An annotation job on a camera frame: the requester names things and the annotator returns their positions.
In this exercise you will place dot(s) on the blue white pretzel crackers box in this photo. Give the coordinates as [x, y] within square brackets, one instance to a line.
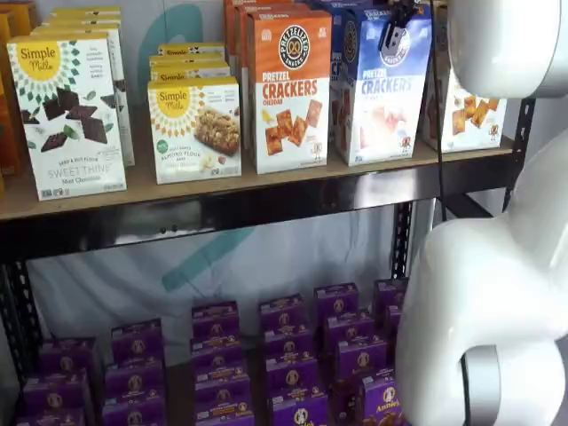
[390, 111]
[341, 102]

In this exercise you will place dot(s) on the Simple Mills sweet thins box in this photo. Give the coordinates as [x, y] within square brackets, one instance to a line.
[66, 124]
[84, 16]
[86, 10]
[84, 22]
[122, 57]

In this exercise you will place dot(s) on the dark orange snack box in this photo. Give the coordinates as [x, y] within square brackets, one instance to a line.
[9, 133]
[24, 18]

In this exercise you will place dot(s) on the purple Annie's snack box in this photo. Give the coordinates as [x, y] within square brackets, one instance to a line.
[133, 415]
[288, 344]
[224, 412]
[49, 419]
[135, 381]
[55, 397]
[361, 359]
[337, 304]
[216, 324]
[222, 384]
[384, 406]
[302, 412]
[137, 344]
[394, 317]
[284, 315]
[348, 330]
[217, 355]
[66, 361]
[292, 377]
[390, 295]

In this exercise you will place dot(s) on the yellow white pretzel crackers box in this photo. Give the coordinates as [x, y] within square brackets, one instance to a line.
[470, 120]

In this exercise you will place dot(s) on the white backdrop with teal logo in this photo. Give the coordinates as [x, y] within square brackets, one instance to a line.
[310, 257]

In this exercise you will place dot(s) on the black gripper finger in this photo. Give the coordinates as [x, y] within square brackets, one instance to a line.
[392, 37]

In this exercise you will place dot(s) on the Simple Mills almond bars box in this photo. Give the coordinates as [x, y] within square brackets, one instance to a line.
[191, 58]
[191, 49]
[191, 71]
[191, 133]

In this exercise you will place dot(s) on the brown wooden shelf board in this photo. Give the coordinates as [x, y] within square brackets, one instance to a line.
[288, 182]

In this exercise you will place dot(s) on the orange white pretzel crackers box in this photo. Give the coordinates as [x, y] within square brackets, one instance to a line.
[288, 97]
[228, 26]
[241, 66]

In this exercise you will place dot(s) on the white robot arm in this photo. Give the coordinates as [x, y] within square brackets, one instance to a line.
[488, 288]

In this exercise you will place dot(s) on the dark metal shelving rack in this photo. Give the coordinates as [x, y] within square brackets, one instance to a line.
[222, 217]

